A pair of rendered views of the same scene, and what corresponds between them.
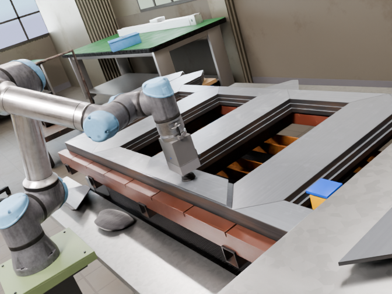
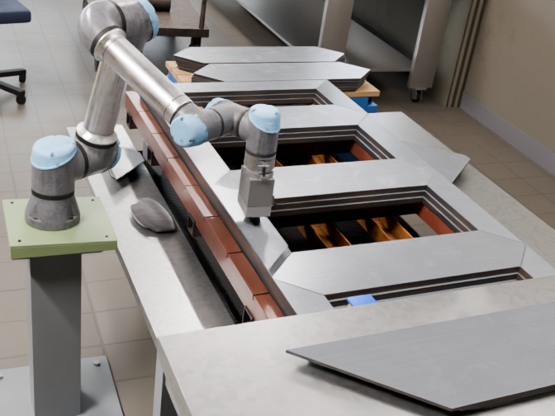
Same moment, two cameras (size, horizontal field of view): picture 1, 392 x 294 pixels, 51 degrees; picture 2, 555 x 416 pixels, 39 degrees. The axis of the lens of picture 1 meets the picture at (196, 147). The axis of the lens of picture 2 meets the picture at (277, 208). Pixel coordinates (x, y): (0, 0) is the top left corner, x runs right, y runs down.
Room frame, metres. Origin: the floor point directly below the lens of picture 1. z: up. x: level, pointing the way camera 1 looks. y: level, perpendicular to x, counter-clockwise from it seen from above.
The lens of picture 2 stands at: (-0.64, -0.15, 1.88)
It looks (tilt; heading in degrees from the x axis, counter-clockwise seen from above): 29 degrees down; 5
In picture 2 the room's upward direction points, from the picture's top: 8 degrees clockwise
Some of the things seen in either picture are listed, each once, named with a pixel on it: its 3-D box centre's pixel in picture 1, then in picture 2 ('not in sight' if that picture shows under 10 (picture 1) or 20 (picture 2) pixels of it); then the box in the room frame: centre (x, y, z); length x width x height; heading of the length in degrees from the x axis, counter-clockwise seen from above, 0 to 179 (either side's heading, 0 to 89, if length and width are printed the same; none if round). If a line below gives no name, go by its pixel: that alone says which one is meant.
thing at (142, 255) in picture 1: (104, 227); (138, 218); (1.35, 0.42, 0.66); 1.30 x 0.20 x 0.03; 31
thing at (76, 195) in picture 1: (73, 193); (121, 156); (1.67, 0.58, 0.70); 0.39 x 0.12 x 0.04; 31
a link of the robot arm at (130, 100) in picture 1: (127, 107); (225, 119); (1.11, 0.15, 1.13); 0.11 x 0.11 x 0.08; 63
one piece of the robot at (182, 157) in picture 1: (182, 148); (260, 188); (1.09, 0.04, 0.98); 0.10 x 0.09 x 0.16; 115
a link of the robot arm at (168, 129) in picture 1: (170, 125); (259, 160); (1.08, 0.05, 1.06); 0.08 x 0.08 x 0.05
